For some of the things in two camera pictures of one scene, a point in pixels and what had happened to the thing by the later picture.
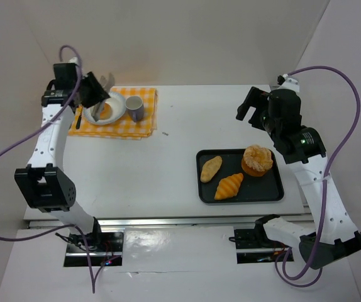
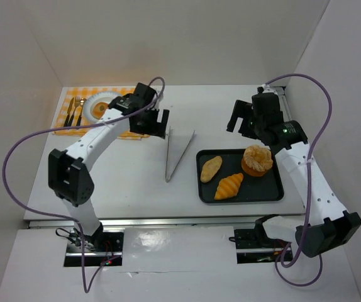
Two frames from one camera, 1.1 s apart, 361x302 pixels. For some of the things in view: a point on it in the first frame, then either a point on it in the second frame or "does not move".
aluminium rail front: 128,222 does not move
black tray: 267,187 does not move
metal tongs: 97,111 → 168,178
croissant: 228,187 does not move
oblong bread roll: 210,168 does not move
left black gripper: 94,93 → 151,123
